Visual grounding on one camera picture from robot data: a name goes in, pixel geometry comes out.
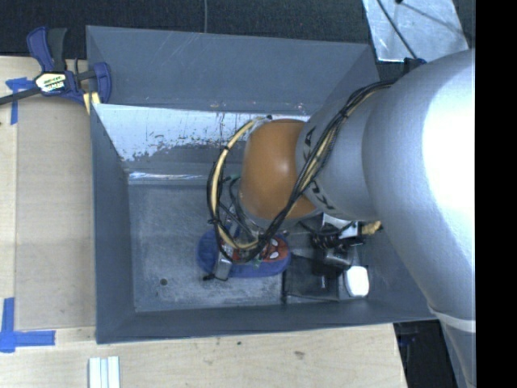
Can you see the blue cloth with red print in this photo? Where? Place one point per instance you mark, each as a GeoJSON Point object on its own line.
{"type": "Point", "coordinates": [207, 253]}

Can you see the dark grey flat box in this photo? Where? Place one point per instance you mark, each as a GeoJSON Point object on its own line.
{"type": "Point", "coordinates": [301, 285]}

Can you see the black and silver small tool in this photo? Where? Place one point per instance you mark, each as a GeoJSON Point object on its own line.
{"type": "Point", "coordinates": [337, 257]}

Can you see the white rounded block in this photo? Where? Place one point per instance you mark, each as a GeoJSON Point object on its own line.
{"type": "Point", "coordinates": [358, 281]}

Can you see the pale wood flat board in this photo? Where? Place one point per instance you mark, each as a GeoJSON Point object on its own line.
{"type": "Point", "coordinates": [54, 216]}

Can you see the grey metal bin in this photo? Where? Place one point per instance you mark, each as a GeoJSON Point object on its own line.
{"type": "Point", "coordinates": [169, 71]}

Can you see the black cylinder on white bracket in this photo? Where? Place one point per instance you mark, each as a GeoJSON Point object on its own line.
{"type": "Point", "coordinates": [350, 233]}

